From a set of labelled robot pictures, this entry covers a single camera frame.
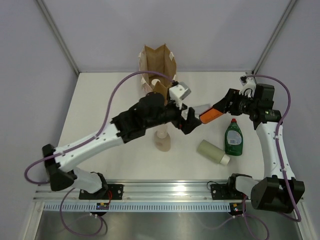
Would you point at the orange spray bottle blue top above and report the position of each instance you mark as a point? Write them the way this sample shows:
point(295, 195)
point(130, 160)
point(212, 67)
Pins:
point(210, 115)

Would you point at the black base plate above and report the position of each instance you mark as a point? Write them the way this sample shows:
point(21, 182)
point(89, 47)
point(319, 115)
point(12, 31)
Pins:
point(115, 191)
point(224, 192)

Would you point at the left aluminium frame post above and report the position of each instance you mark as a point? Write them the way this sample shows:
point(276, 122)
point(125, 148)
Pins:
point(48, 18)

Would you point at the slotted white cable duct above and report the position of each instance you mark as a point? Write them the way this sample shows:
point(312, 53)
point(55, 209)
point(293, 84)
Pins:
point(141, 207)

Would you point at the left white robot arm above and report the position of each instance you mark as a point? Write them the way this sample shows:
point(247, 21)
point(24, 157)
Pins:
point(62, 165)

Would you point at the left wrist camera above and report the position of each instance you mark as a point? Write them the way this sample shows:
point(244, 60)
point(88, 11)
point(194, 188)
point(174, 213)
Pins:
point(178, 92)

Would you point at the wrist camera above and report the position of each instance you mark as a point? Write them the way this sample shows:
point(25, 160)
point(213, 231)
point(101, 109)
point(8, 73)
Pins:
point(248, 86)
point(178, 92)

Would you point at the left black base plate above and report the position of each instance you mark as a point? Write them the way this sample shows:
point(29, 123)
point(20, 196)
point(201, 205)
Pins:
point(115, 191)

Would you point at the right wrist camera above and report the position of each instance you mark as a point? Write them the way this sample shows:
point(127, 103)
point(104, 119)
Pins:
point(248, 86)

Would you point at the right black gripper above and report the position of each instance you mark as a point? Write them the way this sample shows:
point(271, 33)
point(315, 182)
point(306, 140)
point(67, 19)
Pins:
point(225, 104)

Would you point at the silver squeeze tube clear cap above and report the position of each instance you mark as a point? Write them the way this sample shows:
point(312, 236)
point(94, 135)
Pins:
point(199, 109)

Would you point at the pale green bottle white cap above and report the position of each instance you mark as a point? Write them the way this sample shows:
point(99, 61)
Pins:
point(213, 153)

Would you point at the pale green bottle beige cap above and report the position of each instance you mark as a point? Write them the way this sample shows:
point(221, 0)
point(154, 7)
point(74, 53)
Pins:
point(154, 83)

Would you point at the brown canvas tote bag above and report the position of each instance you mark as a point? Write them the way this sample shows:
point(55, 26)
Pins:
point(161, 64)

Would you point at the aluminium frame post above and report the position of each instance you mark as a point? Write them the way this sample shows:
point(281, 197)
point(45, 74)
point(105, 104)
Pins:
point(274, 36)
point(48, 18)

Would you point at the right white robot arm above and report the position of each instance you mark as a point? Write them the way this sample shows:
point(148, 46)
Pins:
point(279, 190)

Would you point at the right aluminium frame post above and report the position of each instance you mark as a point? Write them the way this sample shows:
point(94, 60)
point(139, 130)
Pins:
point(274, 36)

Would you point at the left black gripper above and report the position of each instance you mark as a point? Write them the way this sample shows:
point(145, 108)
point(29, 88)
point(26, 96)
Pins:
point(186, 126)

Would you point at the aluminium mounting rail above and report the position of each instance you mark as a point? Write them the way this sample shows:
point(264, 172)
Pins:
point(168, 191)

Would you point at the beige pump dispenser bottle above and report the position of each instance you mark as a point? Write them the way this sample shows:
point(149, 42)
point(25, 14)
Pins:
point(162, 139)

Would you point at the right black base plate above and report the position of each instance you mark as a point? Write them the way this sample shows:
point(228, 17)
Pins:
point(224, 192)

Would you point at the green dish soap bottle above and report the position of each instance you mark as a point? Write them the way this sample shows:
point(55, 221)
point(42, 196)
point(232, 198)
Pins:
point(233, 139)

